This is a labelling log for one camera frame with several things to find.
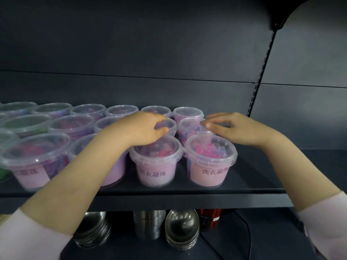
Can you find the light pink sleeve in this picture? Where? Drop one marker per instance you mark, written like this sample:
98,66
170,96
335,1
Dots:
27,238
328,227

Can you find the person's left hand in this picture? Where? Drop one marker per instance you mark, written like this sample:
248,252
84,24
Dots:
135,129

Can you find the person's left thumb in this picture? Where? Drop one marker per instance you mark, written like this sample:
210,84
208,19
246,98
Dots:
160,130

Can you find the person's right forearm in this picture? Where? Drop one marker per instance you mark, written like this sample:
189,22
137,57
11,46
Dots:
295,170

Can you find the person's left forearm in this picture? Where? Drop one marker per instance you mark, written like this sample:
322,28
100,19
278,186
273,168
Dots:
78,178

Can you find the person's right middle finger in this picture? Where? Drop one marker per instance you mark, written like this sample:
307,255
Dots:
219,115

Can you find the person's right hand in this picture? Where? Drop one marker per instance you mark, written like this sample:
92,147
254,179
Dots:
244,131

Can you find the dark curved shelf bracket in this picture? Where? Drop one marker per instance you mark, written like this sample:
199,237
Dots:
287,13

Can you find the dark metal shelf board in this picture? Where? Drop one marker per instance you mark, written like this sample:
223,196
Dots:
244,198

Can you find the person's right thumb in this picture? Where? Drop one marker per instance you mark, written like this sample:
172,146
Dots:
217,130

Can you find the stack of steel bowls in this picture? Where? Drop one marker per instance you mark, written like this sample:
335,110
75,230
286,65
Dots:
182,227
93,227

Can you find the stack of steel cups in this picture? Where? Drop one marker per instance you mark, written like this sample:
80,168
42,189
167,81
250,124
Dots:
149,223

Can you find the clear tub with green contents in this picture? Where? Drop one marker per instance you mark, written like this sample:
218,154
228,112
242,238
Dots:
5,138
25,123

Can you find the clear lidded laundry bead tub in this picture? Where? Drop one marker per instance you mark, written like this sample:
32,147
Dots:
189,127
171,126

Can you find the light pink left sleeve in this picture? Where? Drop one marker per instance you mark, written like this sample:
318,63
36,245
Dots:
27,238

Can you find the slotted dark shelf upright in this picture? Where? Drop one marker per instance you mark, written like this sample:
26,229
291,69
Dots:
260,78

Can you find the group of clear pink-filled tubs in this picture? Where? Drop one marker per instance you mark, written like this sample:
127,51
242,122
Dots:
208,159

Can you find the dark lower shelf board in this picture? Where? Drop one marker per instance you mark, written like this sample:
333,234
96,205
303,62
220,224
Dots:
271,238

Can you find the red container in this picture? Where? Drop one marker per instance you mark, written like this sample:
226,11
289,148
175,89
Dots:
210,217

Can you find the light pink right sleeve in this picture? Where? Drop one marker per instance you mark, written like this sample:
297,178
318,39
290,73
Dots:
328,227

